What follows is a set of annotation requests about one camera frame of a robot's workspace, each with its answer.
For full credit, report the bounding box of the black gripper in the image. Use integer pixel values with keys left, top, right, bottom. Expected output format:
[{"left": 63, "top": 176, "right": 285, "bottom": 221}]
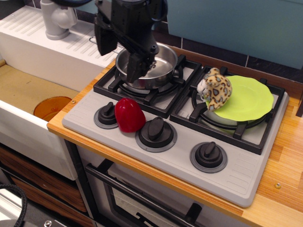
[{"left": 95, "top": 0, "right": 159, "bottom": 83}]

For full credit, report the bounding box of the red plastic pepper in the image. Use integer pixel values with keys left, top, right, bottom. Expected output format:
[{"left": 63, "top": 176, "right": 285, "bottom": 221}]
[{"left": 115, "top": 98, "right": 146, "bottom": 133}]

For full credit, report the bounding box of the stuffed cheetah toy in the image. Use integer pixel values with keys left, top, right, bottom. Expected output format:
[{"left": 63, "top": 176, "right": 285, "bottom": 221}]
[{"left": 197, "top": 68, "right": 232, "bottom": 112}]

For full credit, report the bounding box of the stainless steel pot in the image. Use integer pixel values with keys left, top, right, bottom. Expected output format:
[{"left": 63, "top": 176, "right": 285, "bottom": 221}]
[{"left": 114, "top": 43, "right": 178, "bottom": 90}]

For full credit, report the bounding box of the left black stove knob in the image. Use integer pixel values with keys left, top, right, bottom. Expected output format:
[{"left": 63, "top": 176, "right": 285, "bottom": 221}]
[{"left": 94, "top": 102, "right": 118, "bottom": 130}]

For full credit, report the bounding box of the black stove knob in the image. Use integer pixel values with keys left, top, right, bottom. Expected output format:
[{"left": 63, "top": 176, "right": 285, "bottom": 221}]
[
  {"left": 94, "top": 102, "right": 118, "bottom": 130},
  {"left": 135, "top": 116, "right": 178, "bottom": 153},
  {"left": 190, "top": 141, "right": 228, "bottom": 174}
]

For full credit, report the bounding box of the middle black stove knob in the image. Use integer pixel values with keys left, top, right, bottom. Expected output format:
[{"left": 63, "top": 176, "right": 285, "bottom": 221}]
[{"left": 135, "top": 116, "right": 178, "bottom": 153}]

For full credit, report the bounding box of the grey toy stove top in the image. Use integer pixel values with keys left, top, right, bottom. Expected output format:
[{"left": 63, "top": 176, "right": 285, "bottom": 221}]
[{"left": 61, "top": 61, "right": 290, "bottom": 209}]

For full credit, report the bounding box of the lime green plate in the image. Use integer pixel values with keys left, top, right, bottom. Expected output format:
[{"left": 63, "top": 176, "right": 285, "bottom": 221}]
[{"left": 214, "top": 75, "right": 274, "bottom": 122}]

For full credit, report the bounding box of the right black stove knob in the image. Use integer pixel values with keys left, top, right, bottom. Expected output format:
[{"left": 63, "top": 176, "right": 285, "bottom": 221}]
[{"left": 190, "top": 141, "right": 228, "bottom": 174}]

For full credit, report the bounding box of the grey toy faucet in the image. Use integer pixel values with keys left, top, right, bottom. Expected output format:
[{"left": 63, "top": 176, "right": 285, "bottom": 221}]
[{"left": 40, "top": 0, "right": 78, "bottom": 40}]

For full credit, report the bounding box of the white toy sink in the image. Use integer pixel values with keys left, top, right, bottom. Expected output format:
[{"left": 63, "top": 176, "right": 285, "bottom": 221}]
[{"left": 0, "top": 6, "right": 122, "bottom": 180}]

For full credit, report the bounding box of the oven door with window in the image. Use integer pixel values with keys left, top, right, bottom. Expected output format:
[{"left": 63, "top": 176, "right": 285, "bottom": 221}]
[{"left": 78, "top": 148, "right": 246, "bottom": 227}]

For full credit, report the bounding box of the right black burner grate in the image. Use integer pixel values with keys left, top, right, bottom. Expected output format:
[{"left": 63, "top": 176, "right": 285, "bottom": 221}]
[{"left": 170, "top": 66, "right": 289, "bottom": 155}]

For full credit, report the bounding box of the wooden drawer front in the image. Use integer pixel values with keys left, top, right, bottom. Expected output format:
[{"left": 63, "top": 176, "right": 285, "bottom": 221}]
[{"left": 0, "top": 144, "right": 94, "bottom": 227}]

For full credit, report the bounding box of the black oven door handle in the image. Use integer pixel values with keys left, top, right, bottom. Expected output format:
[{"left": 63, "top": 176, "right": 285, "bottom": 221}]
[{"left": 85, "top": 164, "right": 202, "bottom": 227}]

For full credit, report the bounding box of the black braided cable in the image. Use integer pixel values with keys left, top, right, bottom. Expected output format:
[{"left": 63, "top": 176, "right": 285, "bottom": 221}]
[{"left": 0, "top": 183, "right": 28, "bottom": 227}]

